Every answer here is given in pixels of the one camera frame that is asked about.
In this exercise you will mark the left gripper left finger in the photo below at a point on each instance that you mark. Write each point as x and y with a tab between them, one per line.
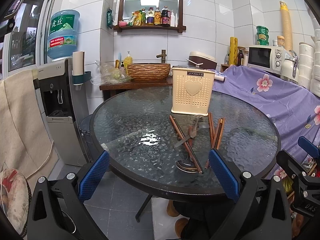
57	208

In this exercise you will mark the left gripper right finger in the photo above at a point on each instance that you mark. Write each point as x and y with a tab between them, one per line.
261	209

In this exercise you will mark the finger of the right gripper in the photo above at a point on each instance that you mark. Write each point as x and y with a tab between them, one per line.
289	164
308	147

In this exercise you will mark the brown wooden chopstick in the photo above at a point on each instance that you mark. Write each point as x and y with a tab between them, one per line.
220	132
211	128
185	143
215	137

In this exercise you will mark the black chopstick gold band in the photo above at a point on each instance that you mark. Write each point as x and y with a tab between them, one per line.
186	142

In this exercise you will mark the large steel spoon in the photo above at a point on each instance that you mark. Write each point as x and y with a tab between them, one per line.
187	165

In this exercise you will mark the wooden handled metal spoon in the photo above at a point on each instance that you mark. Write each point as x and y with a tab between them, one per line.
193	130

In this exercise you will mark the purple floral cloth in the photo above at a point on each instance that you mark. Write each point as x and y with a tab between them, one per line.
263	115

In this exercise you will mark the floral seat cushion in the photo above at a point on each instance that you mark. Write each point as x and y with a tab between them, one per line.
15	199

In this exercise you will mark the beige hanging cloth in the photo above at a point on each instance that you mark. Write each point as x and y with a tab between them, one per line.
25	143

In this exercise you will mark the white electric kettle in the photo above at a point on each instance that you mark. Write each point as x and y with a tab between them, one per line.
289	69

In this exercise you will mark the white microwave oven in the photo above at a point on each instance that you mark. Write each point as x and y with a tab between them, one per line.
268	58

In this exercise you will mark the round glass table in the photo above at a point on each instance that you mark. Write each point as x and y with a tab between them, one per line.
145	139

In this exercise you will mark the cream plastic utensil holder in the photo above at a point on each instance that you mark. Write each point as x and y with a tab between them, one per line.
191	90

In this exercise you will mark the green instant noodle cups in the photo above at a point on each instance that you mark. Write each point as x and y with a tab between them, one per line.
262	35

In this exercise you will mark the yellow wrap roll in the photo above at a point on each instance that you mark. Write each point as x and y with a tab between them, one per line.
233	51

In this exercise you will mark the water dispenser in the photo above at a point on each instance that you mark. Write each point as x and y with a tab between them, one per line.
65	107

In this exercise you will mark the tall stack paper cups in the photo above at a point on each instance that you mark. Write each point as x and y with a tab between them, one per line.
286	25

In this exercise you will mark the brown wooden counter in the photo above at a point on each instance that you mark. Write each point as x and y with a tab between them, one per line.
110	90

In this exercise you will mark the paper cup dispenser holder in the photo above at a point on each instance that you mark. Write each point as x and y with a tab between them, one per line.
79	75

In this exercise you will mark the clear plastic bag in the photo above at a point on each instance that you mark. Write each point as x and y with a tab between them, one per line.
109	74

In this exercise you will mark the bronze faucet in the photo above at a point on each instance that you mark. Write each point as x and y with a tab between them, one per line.
162	56

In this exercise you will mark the woven pattern basin sink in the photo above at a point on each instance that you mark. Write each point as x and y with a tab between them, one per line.
148	71

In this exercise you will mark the yellow soap dispenser bottle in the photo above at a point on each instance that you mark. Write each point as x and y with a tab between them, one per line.
127	61

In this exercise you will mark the blue water jug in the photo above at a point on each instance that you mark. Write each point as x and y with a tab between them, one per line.
63	34

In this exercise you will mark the dark soy sauce bottle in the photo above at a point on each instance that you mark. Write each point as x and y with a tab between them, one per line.
165	17

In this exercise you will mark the dark wooden wall shelf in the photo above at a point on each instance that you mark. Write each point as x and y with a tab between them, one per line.
146	14

